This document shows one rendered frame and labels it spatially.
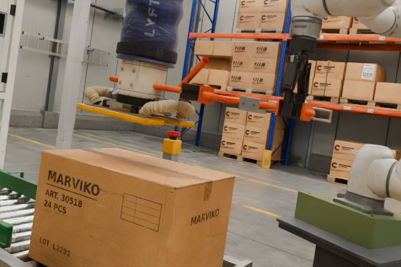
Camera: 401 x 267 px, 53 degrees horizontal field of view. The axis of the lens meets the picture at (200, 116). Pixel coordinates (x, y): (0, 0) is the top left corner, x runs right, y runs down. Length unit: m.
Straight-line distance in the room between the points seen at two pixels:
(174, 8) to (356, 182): 1.01
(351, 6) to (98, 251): 1.05
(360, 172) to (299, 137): 8.40
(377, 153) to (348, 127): 8.08
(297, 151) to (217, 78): 2.67
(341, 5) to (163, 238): 0.82
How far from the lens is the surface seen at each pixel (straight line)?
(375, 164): 1.76
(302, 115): 1.15
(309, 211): 1.84
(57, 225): 1.53
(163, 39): 1.43
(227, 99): 1.26
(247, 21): 9.72
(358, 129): 9.79
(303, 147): 10.12
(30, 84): 11.03
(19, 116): 10.82
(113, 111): 1.40
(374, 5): 1.13
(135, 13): 1.46
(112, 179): 1.32
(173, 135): 1.99
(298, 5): 1.21
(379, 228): 1.70
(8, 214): 2.17
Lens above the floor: 1.20
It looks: 2 degrees down
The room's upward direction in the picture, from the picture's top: 8 degrees clockwise
